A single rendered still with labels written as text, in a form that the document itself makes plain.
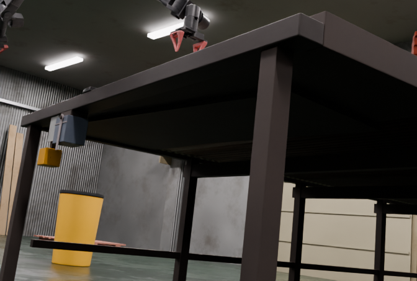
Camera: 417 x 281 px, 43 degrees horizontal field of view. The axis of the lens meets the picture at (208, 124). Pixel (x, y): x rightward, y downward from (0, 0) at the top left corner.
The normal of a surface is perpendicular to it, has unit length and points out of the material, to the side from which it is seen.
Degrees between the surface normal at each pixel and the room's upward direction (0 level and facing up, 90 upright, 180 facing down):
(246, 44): 90
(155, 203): 90
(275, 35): 90
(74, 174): 90
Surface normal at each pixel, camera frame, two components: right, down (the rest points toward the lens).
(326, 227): -0.71, -0.22
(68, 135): 0.59, -0.11
